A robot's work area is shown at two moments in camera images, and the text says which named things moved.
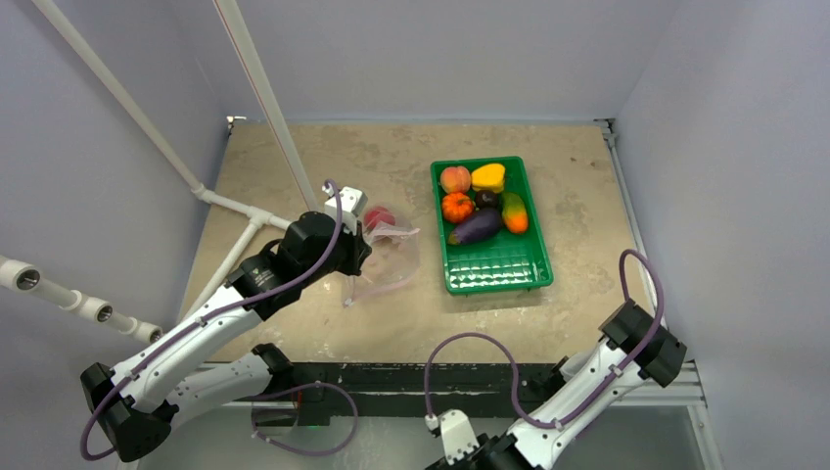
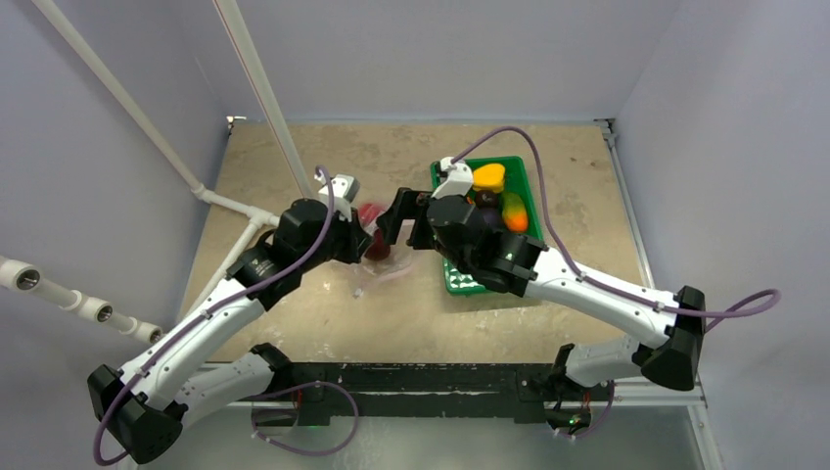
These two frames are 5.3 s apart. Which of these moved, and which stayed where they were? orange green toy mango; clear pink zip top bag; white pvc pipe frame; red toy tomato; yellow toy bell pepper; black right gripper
Moved: black right gripper; clear pink zip top bag
Stayed: white pvc pipe frame; red toy tomato; orange green toy mango; yellow toy bell pepper
